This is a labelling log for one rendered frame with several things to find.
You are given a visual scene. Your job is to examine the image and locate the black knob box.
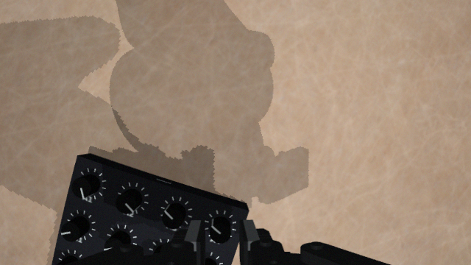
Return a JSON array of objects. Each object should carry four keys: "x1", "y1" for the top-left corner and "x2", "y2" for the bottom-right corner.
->
[{"x1": 52, "y1": 153, "x2": 249, "y2": 265}]

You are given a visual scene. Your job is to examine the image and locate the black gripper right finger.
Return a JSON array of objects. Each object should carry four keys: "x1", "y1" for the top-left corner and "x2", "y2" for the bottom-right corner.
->
[{"x1": 239, "y1": 219, "x2": 391, "y2": 265}]

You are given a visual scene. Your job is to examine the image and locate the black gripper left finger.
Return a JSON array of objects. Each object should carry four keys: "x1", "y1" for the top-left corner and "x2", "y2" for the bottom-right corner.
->
[{"x1": 65, "y1": 220, "x2": 205, "y2": 265}]

